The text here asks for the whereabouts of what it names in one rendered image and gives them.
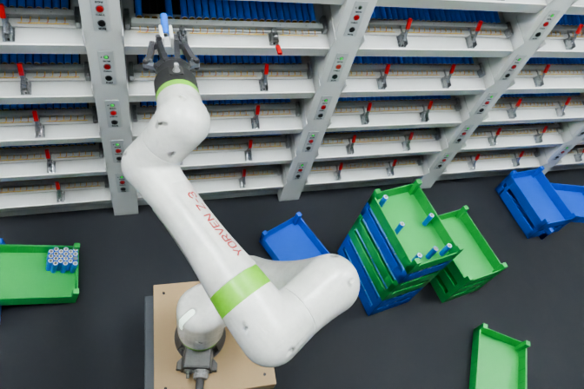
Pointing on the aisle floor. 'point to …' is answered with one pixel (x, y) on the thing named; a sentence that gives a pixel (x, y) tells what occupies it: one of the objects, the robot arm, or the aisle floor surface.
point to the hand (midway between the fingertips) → (166, 36)
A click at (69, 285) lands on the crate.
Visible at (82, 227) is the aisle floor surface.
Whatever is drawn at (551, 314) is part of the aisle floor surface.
